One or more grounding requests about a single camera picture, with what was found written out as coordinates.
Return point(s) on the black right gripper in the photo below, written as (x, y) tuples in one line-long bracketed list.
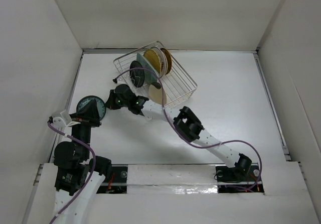
[(110, 103)]

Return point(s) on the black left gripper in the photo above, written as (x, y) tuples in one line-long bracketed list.
[(89, 114)]

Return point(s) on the blue and white plate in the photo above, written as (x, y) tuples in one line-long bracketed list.
[(99, 102)]

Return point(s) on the glossy black plate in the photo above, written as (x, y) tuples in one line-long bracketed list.
[(137, 74)]

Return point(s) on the beige plate with writing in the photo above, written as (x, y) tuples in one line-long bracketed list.
[(155, 94)]

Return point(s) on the woven bamboo round plate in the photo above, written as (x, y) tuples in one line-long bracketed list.
[(153, 59)]

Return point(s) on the white plate red pattern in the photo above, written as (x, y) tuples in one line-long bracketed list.
[(163, 61)]

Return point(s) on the yellow patterned plate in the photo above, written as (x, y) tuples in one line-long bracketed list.
[(168, 58)]

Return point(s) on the light green rectangular dish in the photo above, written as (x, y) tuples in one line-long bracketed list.
[(151, 75)]

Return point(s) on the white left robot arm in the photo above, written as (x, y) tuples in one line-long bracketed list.
[(80, 171)]

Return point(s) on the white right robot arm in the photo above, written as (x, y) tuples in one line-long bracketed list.
[(184, 122)]

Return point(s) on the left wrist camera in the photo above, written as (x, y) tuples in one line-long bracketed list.
[(61, 119)]

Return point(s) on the silver wire dish rack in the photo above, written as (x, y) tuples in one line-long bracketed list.
[(178, 84)]

